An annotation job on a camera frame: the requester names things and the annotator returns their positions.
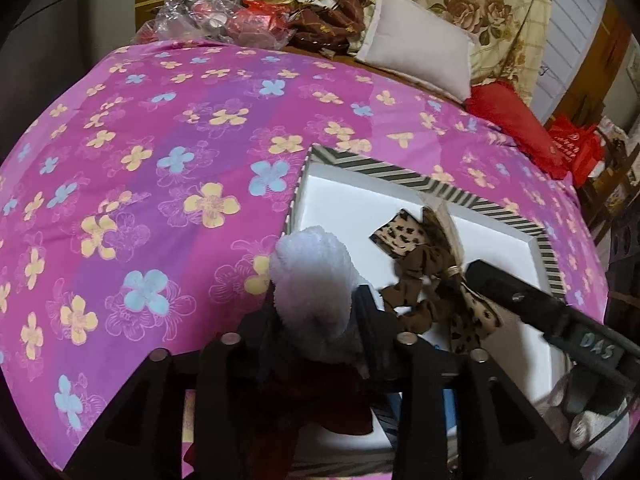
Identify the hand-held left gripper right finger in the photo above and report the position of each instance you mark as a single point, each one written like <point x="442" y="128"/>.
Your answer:
<point x="372" y="340"/>

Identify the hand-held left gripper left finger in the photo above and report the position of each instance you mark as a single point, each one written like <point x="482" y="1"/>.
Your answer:
<point x="250" y="342"/>

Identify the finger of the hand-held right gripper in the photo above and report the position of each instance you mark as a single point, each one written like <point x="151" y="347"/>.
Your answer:
<point x="505" y="292"/>

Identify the brown leopard bow scrunchie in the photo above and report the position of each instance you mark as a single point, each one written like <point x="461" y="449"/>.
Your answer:
<point x="425" y="260"/>

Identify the white fluffy scrunchie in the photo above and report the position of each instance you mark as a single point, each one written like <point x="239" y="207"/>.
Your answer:
<point x="310" y="280"/>

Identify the striped cardboard box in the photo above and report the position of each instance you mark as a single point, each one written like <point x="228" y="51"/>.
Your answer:
<point x="360" y="200"/>

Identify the person's right hand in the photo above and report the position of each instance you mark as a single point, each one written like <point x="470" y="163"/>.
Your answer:
<point x="600" y="430"/>

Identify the red bow hair clip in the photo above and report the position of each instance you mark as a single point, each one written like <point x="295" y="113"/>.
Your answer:
<point x="320" y="400"/>

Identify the wooden chair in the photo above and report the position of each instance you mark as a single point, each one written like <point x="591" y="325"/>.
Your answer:
<point x="615" y="180"/>

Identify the red shopping bag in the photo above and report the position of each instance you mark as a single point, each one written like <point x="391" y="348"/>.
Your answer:
<point x="575" y="145"/>

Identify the red ruffled cushion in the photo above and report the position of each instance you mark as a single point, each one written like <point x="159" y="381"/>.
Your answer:
<point x="510" y="115"/>

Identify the white pillow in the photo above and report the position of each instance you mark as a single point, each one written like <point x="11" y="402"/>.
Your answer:
<point x="420" y="45"/>

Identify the brown floral cloth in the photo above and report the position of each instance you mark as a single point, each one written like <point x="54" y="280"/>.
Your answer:
<point x="345" y="10"/>

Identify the clear plastic bag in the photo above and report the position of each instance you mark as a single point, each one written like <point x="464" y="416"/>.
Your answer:
<point x="200" y="10"/>

